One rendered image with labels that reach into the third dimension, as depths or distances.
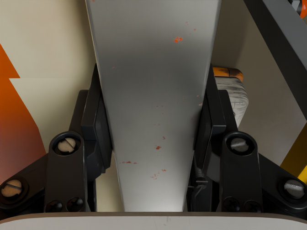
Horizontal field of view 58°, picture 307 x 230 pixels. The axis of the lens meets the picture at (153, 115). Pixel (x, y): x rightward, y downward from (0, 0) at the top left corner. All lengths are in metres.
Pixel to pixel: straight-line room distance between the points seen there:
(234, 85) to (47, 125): 1.10
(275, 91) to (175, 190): 1.46
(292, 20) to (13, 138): 0.38
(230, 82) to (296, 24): 0.83
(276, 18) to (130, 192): 0.34
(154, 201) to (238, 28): 1.17
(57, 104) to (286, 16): 0.36
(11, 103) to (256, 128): 1.68
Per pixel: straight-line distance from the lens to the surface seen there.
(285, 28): 0.42
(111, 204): 0.26
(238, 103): 1.19
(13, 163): 0.22
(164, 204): 0.17
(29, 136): 0.19
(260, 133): 1.84
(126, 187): 0.16
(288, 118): 1.80
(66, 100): 0.16
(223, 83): 1.23
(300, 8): 0.51
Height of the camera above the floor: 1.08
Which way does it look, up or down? 43 degrees down
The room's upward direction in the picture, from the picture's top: 179 degrees clockwise
